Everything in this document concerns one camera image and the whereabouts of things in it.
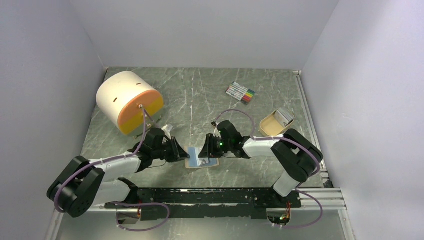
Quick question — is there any aluminium table edge rail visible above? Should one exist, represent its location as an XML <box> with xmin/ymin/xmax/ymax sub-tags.
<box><xmin>293</xmin><ymin>70</ymin><xmax>356</xmax><ymax>240</ymax></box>

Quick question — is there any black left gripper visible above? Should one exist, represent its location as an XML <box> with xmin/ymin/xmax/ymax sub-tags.
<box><xmin>152</xmin><ymin>136</ymin><xmax>190</xmax><ymax>163</ymax></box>

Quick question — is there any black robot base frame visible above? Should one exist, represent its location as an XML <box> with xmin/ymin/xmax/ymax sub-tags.
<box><xmin>124</xmin><ymin>187</ymin><xmax>302</xmax><ymax>221</ymax></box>

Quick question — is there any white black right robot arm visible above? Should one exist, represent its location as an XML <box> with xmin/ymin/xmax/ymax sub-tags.
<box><xmin>198</xmin><ymin>120</ymin><xmax>324</xmax><ymax>207</ymax></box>

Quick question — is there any beige oval plastic tray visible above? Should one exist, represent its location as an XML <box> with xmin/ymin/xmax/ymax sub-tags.
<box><xmin>259</xmin><ymin>109</ymin><xmax>295</xmax><ymax>137</ymax></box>

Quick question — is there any pack of coloured marker pens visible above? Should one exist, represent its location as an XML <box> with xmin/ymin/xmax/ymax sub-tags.
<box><xmin>225</xmin><ymin>81</ymin><xmax>256</xmax><ymax>105</ymax></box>

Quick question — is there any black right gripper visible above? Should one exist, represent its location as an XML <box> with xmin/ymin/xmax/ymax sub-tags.
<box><xmin>198</xmin><ymin>133</ymin><xmax>233</xmax><ymax>159</ymax></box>

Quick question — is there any stack of cards in tray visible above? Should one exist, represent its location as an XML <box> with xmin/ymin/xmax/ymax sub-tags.
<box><xmin>274</xmin><ymin>107</ymin><xmax>295</xmax><ymax>128</ymax></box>

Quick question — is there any round pink yellow drawer box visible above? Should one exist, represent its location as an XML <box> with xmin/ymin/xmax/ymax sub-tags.
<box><xmin>96</xmin><ymin>71</ymin><xmax>165</xmax><ymax>137</ymax></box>

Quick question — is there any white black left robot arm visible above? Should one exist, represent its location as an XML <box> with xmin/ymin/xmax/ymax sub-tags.
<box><xmin>46</xmin><ymin>127</ymin><xmax>190</xmax><ymax>218</ymax></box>

